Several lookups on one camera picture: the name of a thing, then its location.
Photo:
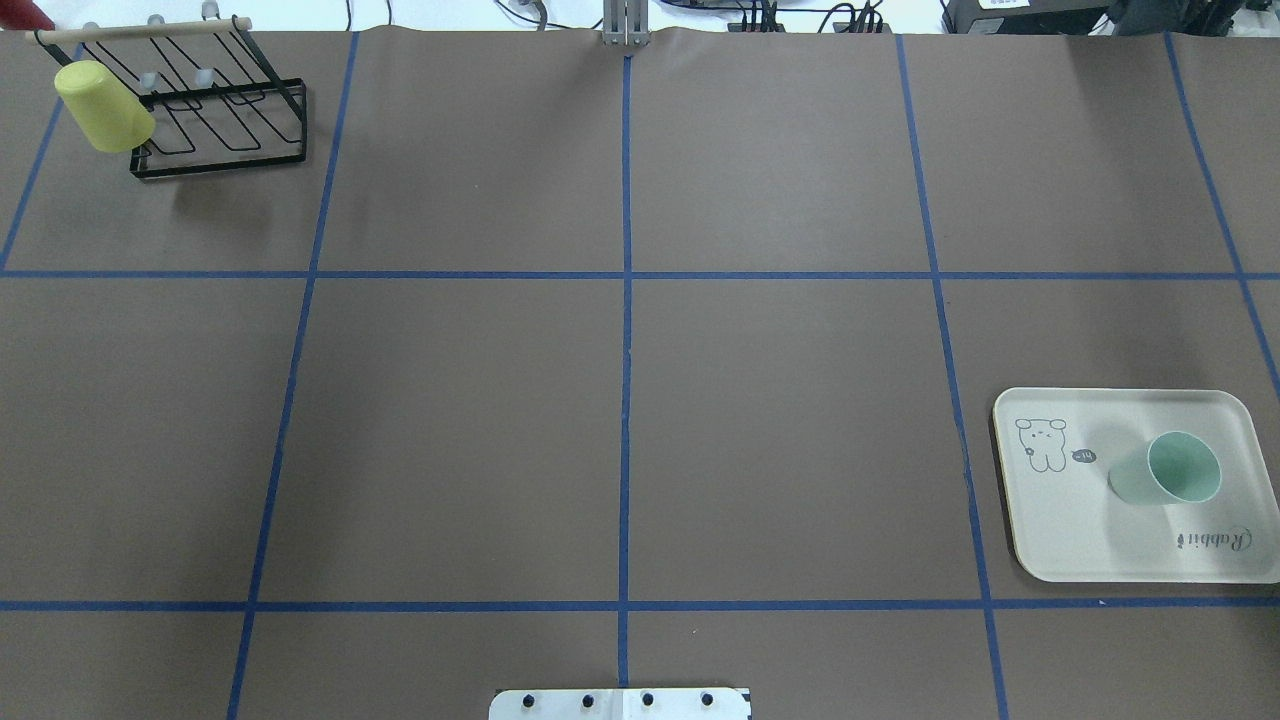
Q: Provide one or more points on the green cup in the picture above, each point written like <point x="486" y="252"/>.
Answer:
<point x="1175" y="467"/>

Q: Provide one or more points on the cream rabbit tray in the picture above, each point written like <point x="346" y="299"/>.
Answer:
<point x="1055" y="447"/>

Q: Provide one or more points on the yellow cup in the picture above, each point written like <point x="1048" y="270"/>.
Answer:
<point x="110" y="116"/>

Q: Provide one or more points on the black desktop computer box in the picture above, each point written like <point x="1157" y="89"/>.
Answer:
<point x="1070" y="18"/>

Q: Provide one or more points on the aluminium frame post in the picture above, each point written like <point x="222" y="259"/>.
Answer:
<point x="625" y="23"/>

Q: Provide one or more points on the white camera pillar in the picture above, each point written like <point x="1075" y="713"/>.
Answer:
<point x="623" y="703"/>

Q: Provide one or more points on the black wire cup rack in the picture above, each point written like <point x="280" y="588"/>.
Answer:
<point x="218" y="102"/>

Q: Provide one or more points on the wooden rack handle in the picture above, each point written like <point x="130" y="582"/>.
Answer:
<point x="159" y="30"/>

